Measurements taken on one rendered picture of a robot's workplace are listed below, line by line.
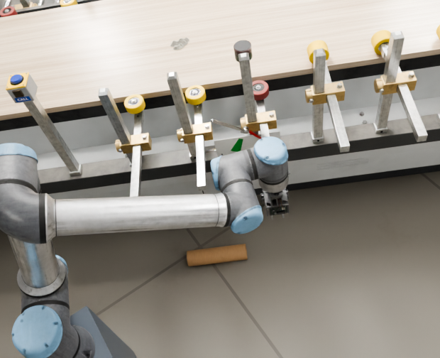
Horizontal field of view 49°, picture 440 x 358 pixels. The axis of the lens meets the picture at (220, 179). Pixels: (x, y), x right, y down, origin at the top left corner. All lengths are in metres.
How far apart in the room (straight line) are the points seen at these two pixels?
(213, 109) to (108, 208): 1.03
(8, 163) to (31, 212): 0.15
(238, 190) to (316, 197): 1.42
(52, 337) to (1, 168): 0.61
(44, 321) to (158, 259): 1.07
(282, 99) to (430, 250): 1.06
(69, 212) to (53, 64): 1.27
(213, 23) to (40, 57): 0.80
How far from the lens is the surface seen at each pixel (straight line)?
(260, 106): 1.89
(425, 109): 2.25
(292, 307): 2.37
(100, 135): 2.22
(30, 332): 1.63
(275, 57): 2.03
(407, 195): 2.71
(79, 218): 1.14
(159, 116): 2.11
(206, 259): 2.44
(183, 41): 2.16
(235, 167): 1.31
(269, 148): 1.32
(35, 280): 1.62
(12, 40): 2.59
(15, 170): 1.20
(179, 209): 1.18
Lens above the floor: 2.23
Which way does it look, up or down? 54 degrees down
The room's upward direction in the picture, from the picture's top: 14 degrees counter-clockwise
